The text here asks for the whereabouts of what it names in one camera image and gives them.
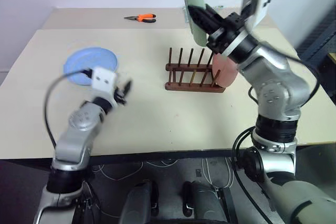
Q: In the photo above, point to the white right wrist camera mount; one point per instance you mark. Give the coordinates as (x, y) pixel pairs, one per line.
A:
(262, 1)

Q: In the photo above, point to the blue plate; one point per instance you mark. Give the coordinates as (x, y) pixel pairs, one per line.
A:
(86, 58)

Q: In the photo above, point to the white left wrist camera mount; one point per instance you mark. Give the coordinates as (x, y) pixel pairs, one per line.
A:
(103, 79)

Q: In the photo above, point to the pink plate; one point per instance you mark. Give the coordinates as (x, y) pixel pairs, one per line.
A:
(226, 73)

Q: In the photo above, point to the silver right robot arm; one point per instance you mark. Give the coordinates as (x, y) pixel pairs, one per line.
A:
(278, 77)

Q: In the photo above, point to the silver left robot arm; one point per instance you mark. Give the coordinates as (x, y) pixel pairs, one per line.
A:
(76, 140)

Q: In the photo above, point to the black ribbed panel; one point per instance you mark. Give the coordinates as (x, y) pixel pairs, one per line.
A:
(323, 35)

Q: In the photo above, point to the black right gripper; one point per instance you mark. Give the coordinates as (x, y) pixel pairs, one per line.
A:
(229, 28)

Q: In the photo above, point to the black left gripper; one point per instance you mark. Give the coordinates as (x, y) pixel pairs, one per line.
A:
(120, 97)

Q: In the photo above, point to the wooden dish rack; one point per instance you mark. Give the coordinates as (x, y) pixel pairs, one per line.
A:
(194, 87)

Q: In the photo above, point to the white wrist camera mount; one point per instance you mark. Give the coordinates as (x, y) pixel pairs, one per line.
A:
(103, 79)
(262, 1)

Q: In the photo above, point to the dark grey rounded shape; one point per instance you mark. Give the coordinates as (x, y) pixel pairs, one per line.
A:
(207, 203)
(139, 203)

